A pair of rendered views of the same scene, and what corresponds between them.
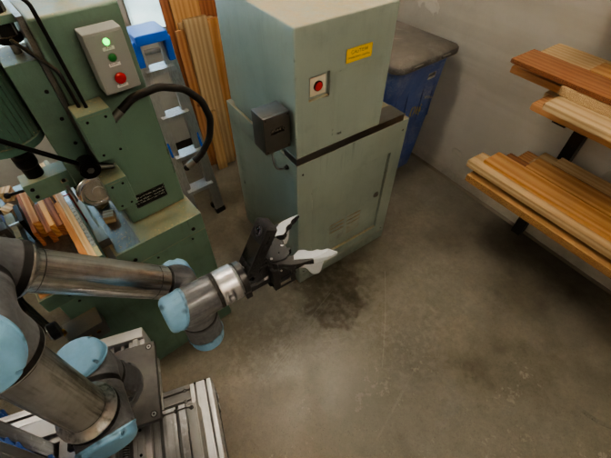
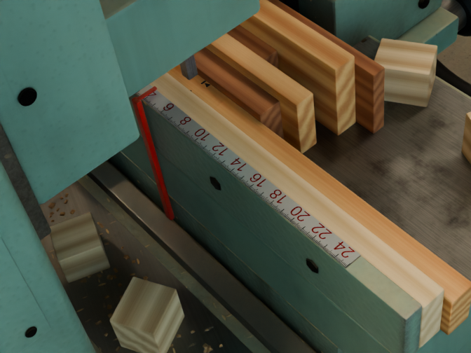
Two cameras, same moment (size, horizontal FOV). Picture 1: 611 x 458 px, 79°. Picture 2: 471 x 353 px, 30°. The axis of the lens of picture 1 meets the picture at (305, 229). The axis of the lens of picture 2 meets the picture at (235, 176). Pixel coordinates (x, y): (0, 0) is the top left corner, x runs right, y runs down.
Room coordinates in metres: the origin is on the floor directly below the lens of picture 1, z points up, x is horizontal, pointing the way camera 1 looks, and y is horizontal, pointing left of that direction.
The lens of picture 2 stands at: (1.40, 0.95, 1.41)
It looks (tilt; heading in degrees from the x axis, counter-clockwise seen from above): 50 degrees down; 187
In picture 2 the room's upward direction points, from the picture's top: 11 degrees counter-clockwise
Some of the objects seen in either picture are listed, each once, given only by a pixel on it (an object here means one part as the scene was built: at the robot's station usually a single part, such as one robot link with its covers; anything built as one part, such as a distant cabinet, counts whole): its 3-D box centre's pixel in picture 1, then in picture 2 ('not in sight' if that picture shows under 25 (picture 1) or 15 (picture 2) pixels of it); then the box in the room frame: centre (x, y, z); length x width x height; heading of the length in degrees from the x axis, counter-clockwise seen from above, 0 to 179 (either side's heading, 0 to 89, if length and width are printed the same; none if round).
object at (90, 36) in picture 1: (109, 58); not in sight; (1.01, 0.53, 1.40); 0.10 x 0.06 x 0.16; 130
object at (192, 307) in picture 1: (192, 303); not in sight; (0.36, 0.22, 1.21); 0.11 x 0.08 x 0.09; 124
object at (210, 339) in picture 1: (200, 320); not in sight; (0.38, 0.23, 1.12); 0.11 x 0.08 x 0.11; 34
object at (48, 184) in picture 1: (49, 183); (148, 7); (0.92, 0.85, 1.03); 0.14 x 0.07 x 0.09; 130
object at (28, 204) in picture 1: (34, 214); (265, 43); (0.87, 0.93, 0.94); 0.18 x 0.02 x 0.07; 40
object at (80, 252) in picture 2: (109, 216); (79, 247); (0.97, 0.75, 0.82); 0.04 x 0.04 x 0.03; 19
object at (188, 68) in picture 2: not in sight; (184, 50); (0.91, 0.87, 0.97); 0.01 x 0.01 x 0.05; 40
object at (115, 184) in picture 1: (116, 187); not in sight; (0.91, 0.62, 1.02); 0.09 x 0.07 x 0.12; 40
